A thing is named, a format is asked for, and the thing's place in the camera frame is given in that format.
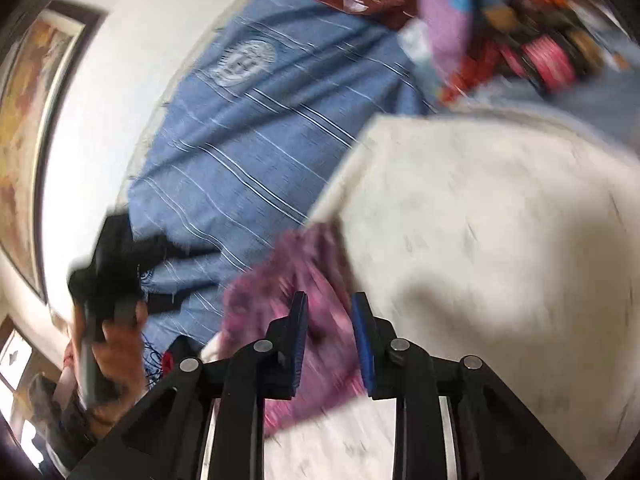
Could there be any large framed picture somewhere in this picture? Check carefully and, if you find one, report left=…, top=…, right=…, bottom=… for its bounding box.
left=0, top=0, right=109, bottom=304

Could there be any blue plaid blanket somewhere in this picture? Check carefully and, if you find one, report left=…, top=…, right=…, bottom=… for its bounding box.
left=126, top=0, right=437, bottom=358

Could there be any small framed picture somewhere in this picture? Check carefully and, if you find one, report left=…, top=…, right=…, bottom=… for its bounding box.
left=0, top=314, right=37, bottom=402

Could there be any person's left hand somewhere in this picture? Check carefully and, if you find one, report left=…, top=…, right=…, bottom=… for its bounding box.
left=64, top=300, right=152, bottom=436

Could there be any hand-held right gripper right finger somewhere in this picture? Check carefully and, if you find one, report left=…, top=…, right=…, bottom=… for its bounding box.
left=351, top=291, right=587, bottom=480

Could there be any lilac cloth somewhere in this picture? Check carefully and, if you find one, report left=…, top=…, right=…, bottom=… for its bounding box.
left=414, top=0, right=482, bottom=88

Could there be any pile of colourful clothes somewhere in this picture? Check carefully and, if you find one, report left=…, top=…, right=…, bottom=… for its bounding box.
left=437, top=0, right=632, bottom=107

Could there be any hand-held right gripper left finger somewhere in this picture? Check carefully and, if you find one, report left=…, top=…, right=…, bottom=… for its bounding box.
left=67, top=291, right=309, bottom=480

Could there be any purple floral garment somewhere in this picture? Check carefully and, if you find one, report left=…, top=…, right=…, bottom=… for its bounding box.
left=220, top=222, right=373, bottom=436

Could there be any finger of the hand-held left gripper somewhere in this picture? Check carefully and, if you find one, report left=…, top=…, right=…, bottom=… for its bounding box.
left=144, top=296, right=195, bottom=314
left=145, top=239, right=224, bottom=264

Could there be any cream leaf print sheet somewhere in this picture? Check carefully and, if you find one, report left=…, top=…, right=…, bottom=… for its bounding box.
left=200, top=110, right=640, bottom=480

